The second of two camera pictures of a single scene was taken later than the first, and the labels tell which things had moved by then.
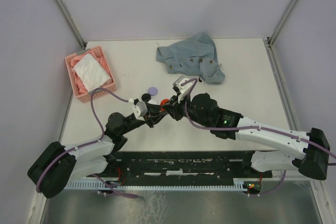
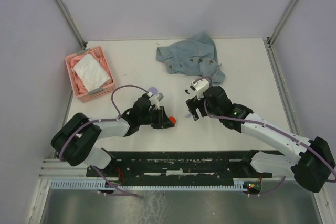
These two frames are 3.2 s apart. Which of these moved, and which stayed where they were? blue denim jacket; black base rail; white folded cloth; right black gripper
Moved: right black gripper
Stayed: blue denim jacket; white folded cloth; black base rail
